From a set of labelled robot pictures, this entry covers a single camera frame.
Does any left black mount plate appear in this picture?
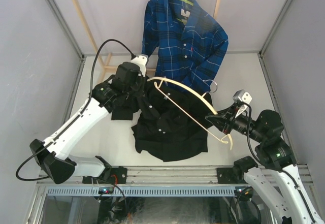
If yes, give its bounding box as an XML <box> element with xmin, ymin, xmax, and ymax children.
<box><xmin>82</xmin><ymin>166</ymin><xmax>127</xmax><ymax>185</ymax></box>

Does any black mount plate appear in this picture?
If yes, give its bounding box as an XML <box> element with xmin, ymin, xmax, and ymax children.
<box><xmin>82</xmin><ymin>166</ymin><xmax>127</xmax><ymax>185</ymax></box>
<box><xmin>216</xmin><ymin>167</ymin><xmax>239</xmax><ymax>184</ymax></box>

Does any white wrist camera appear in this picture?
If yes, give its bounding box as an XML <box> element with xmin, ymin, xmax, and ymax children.
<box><xmin>131</xmin><ymin>55</ymin><xmax>148</xmax><ymax>77</ymax></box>
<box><xmin>233</xmin><ymin>89</ymin><xmax>252</xmax><ymax>118</ymax></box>

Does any blue plaid shirt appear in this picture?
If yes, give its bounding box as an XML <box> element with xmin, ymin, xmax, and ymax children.
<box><xmin>142</xmin><ymin>0</ymin><xmax>229</xmax><ymax>93</ymax></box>

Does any right black mount plate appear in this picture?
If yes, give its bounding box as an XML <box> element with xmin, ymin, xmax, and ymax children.
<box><xmin>216</xmin><ymin>167</ymin><xmax>239</xmax><ymax>184</ymax></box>

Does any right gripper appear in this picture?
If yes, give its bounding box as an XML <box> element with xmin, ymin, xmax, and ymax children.
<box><xmin>205</xmin><ymin>102</ymin><xmax>265</xmax><ymax>143</ymax></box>

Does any cream wooden hanger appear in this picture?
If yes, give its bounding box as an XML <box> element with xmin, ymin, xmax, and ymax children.
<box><xmin>146</xmin><ymin>76</ymin><xmax>234</xmax><ymax>150</ymax></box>

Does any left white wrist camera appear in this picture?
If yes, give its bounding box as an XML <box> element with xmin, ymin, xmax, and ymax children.
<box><xmin>131</xmin><ymin>55</ymin><xmax>148</xmax><ymax>77</ymax></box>

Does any right black camera cable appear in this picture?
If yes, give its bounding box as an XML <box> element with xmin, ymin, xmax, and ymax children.
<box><xmin>241</xmin><ymin>102</ymin><xmax>317</xmax><ymax>223</ymax></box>

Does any black shirt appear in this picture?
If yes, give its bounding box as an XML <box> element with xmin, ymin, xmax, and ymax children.
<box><xmin>111</xmin><ymin>81</ymin><xmax>212</xmax><ymax>162</ymax></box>

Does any wooden clothes rack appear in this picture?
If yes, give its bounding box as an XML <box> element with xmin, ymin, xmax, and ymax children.
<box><xmin>62</xmin><ymin>0</ymin><xmax>226</xmax><ymax>85</ymax></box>

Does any blue slotted cable duct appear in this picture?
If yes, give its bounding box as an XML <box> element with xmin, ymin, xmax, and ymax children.
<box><xmin>46</xmin><ymin>186</ymin><xmax>236</xmax><ymax>197</ymax></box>

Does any left black camera cable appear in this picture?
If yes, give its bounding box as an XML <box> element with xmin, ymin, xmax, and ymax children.
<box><xmin>15</xmin><ymin>39</ymin><xmax>138</xmax><ymax>181</ymax></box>

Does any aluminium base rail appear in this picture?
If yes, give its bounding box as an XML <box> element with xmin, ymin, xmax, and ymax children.
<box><xmin>37</xmin><ymin>165</ymin><xmax>314</xmax><ymax>187</ymax></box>

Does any black camera cable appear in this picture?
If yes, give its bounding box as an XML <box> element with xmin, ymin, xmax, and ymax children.
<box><xmin>241</xmin><ymin>102</ymin><xmax>317</xmax><ymax>223</ymax></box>
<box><xmin>15</xmin><ymin>39</ymin><xmax>138</xmax><ymax>181</ymax></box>

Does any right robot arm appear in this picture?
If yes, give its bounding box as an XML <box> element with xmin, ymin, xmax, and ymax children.
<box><xmin>205</xmin><ymin>103</ymin><xmax>324</xmax><ymax>223</ymax></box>

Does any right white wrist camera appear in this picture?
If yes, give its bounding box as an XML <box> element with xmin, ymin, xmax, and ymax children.
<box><xmin>233</xmin><ymin>89</ymin><xmax>252</xmax><ymax>118</ymax></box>

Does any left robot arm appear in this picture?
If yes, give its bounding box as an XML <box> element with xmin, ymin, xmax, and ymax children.
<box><xmin>30</xmin><ymin>55</ymin><xmax>148</xmax><ymax>184</ymax></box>

